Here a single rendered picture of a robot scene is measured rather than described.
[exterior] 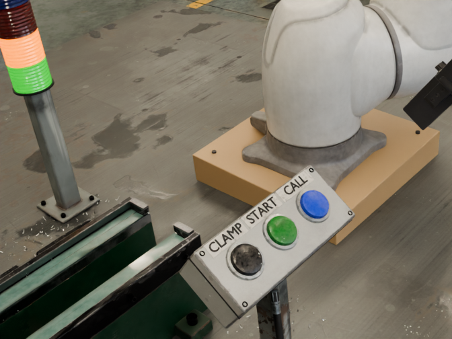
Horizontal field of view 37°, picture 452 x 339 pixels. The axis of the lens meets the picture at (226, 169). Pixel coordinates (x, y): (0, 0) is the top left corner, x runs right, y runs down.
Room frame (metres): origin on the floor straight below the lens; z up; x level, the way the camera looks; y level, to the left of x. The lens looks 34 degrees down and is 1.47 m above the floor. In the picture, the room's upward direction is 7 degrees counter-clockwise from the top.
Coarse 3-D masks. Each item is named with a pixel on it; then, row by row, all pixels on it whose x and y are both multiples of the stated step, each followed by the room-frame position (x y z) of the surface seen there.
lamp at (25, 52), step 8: (0, 40) 0.95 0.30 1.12; (8, 40) 0.94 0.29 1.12; (16, 40) 0.94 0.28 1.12; (24, 40) 0.94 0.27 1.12; (32, 40) 0.95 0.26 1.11; (40, 40) 0.97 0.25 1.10; (8, 48) 0.94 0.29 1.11; (16, 48) 0.94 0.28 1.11; (24, 48) 0.94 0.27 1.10; (32, 48) 0.95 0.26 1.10; (40, 48) 0.96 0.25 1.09; (8, 56) 0.94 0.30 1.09; (16, 56) 0.94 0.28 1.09; (24, 56) 0.94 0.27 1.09; (32, 56) 0.94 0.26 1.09; (40, 56) 0.96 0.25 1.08; (8, 64) 0.95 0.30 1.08; (16, 64) 0.94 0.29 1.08; (24, 64) 0.94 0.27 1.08; (32, 64) 0.94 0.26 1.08
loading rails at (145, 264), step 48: (96, 240) 0.71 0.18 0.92; (144, 240) 0.74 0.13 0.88; (192, 240) 0.67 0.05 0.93; (0, 288) 0.63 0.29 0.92; (48, 288) 0.64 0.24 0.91; (96, 288) 0.62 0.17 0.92; (144, 288) 0.61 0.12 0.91; (0, 336) 0.59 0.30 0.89; (48, 336) 0.55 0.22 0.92; (96, 336) 0.56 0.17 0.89; (144, 336) 0.60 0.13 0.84; (192, 336) 0.61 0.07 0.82
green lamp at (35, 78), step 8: (40, 64) 0.95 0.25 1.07; (8, 72) 0.96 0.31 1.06; (16, 72) 0.94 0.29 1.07; (24, 72) 0.94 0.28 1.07; (32, 72) 0.94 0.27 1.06; (40, 72) 0.95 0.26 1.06; (48, 72) 0.97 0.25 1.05; (16, 80) 0.94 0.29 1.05; (24, 80) 0.94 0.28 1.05; (32, 80) 0.94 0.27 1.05; (40, 80) 0.95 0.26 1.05; (48, 80) 0.96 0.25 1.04; (16, 88) 0.95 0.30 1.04; (24, 88) 0.94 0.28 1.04; (32, 88) 0.94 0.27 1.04; (40, 88) 0.94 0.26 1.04
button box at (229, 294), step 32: (288, 192) 0.54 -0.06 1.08; (256, 224) 0.50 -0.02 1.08; (320, 224) 0.51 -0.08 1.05; (192, 256) 0.46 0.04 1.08; (224, 256) 0.46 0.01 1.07; (288, 256) 0.48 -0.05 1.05; (192, 288) 0.47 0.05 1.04; (224, 288) 0.44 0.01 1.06; (256, 288) 0.44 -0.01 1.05; (224, 320) 0.44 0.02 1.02
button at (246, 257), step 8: (240, 248) 0.47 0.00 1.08; (248, 248) 0.47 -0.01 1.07; (256, 248) 0.47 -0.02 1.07; (232, 256) 0.46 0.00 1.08; (240, 256) 0.46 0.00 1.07; (248, 256) 0.46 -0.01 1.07; (256, 256) 0.46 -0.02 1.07; (232, 264) 0.45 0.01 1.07; (240, 264) 0.45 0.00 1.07; (248, 264) 0.45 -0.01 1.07; (256, 264) 0.46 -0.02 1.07; (240, 272) 0.45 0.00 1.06; (248, 272) 0.45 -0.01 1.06; (256, 272) 0.45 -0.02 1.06
